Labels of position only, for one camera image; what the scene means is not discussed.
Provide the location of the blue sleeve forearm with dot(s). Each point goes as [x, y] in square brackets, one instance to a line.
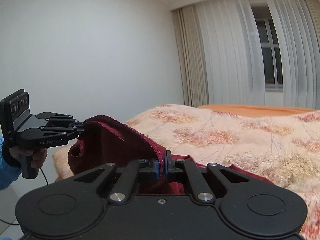
[10, 167]

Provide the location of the floral peach fleece blanket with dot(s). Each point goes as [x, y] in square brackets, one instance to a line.
[282, 149]

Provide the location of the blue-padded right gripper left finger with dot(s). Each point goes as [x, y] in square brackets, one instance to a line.
[126, 185]

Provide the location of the orange bed sheet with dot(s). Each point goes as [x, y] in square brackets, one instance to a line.
[256, 111]

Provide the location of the black camera box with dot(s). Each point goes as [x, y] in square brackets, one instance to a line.
[15, 111]

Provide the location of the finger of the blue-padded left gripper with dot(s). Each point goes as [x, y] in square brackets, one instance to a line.
[78, 123]
[79, 131]

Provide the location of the beige drape curtain left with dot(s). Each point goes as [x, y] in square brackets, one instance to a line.
[191, 56]

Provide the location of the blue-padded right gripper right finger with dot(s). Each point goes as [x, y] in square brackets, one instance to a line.
[187, 173]

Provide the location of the beige drape curtain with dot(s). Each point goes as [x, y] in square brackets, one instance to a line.
[313, 8]
[191, 56]

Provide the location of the beige drape curtain right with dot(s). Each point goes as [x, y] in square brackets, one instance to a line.
[313, 8]

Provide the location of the white sheer curtain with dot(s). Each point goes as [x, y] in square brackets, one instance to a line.
[233, 56]

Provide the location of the dark red long-sleeve sweater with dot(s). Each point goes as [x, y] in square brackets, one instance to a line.
[105, 140]

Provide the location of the window with white frame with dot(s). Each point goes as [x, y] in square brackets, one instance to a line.
[273, 70]

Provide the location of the left hand on handle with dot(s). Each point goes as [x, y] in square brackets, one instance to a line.
[13, 156]

